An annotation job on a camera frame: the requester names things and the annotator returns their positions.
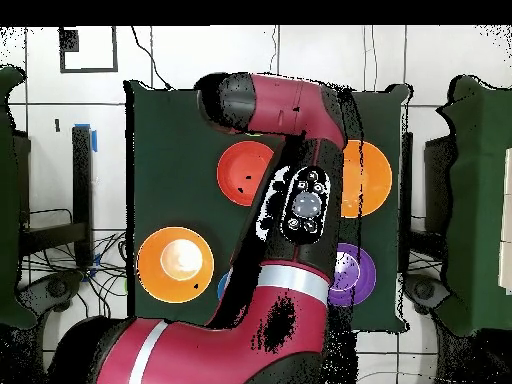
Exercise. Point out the red plastic bowl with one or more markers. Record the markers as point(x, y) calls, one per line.
point(240, 172)

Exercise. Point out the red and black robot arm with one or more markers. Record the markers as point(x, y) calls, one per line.
point(240, 344)

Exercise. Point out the blue plastic bowl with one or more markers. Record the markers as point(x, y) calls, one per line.
point(223, 286)

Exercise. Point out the dark green table cloth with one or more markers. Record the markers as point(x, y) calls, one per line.
point(168, 160)

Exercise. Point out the large orange plastic bowl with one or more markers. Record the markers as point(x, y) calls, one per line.
point(176, 288)
point(372, 178)

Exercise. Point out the purple plastic bowl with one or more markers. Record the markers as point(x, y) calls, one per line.
point(360, 276)

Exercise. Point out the black office chair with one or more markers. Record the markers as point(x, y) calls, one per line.
point(424, 290)
point(52, 292)

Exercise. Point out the green cloth covered table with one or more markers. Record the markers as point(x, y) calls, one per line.
point(480, 200)
point(8, 280)

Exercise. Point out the black metal post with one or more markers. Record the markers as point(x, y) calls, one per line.
point(407, 200)

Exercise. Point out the black metal frame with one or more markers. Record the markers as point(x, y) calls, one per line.
point(82, 192)

